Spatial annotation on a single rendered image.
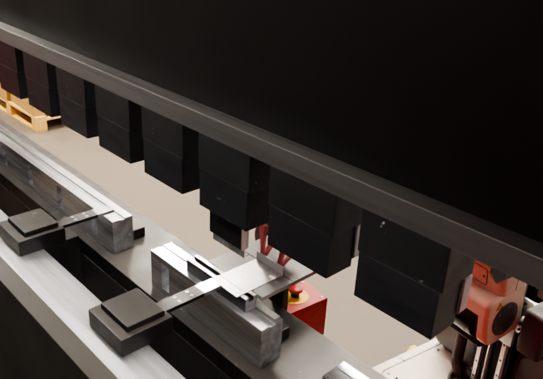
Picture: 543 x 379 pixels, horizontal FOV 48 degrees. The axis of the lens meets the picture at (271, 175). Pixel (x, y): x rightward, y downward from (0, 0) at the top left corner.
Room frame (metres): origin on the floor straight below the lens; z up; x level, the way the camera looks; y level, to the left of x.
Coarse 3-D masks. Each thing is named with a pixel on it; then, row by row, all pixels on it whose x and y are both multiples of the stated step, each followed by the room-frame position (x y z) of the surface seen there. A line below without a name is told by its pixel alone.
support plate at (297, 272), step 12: (228, 252) 1.20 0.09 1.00; (252, 252) 1.21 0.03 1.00; (276, 252) 1.22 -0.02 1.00; (216, 264) 1.15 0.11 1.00; (228, 264) 1.15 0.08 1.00; (240, 264) 1.16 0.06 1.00; (288, 264) 1.17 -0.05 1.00; (300, 264) 1.17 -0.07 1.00; (288, 276) 1.12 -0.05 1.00; (300, 276) 1.12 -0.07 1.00; (264, 288) 1.07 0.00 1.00; (276, 288) 1.07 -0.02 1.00
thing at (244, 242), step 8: (216, 216) 1.10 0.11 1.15; (216, 224) 1.10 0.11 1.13; (224, 224) 1.08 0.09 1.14; (232, 224) 1.07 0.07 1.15; (216, 232) 1.10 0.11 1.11; (224, 232) 1.08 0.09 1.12; (232, 232) 1.07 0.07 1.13; (240, 232) 1.05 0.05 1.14; (248, 232) 1.06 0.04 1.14; (216, 240) 1.12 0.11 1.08; (224, 240) 1.10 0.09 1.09; (232, 240) 1.07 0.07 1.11; (240, 240) 1.05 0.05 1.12; (248, 240) 1.06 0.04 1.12; (232, 248) 1.08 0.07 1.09; (240, 248) 1.05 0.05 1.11
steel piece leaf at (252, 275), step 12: (252, 264) 1.16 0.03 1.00; (264, 264) 1.16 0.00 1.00; (276, 264) 1.13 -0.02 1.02; (228, 276) 1.10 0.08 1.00; (240, 276) 1.11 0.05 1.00; (252, 276) 1.11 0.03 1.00; (264, 276) 1.11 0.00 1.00; (276, 276) 1.11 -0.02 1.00; (240, 288) 1.06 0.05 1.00; (252, 288) 1.06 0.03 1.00
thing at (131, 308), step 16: (192, 288) 1.05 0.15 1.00; (208, 288) 1.05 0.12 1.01; (112, 304) 0.94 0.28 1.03; (128, 304) 0.94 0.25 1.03; (144, 304) 0.95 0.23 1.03; (160, 304) 0.99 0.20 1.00; (176, 304) 0.99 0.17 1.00; (96, 320) 0.92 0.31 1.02; (112, 320) 0.91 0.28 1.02; (128, 320) 0.90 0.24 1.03; (144, 320) 0.90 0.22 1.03; (160, 320) 0.92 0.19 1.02; (112, 336) 0.88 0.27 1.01; (128, 336) 0.87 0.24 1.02; (144, 336) 0.89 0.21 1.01; (160, 336) 0.91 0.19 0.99; (128, 352) 0.86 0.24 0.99
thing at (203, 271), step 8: (192, 264) 1.15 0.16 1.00; (200, 264) 1.16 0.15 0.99; (208, 264) 1.15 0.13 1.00; (192, 272) 1.15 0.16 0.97; (200, 272) 1.13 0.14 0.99; (208, 272) 1.12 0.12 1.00; (216, 272) 1.13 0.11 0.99; (224, 288) 1.07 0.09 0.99; (224, 296) 1.07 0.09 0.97; (232, 296) 1.06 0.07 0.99; (240, 296) 1.04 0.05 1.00; (248, 296) 1.05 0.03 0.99; (256, 296) 1.05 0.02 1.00; (240, 304) 1.04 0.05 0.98; (248, 304) 1.03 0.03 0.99
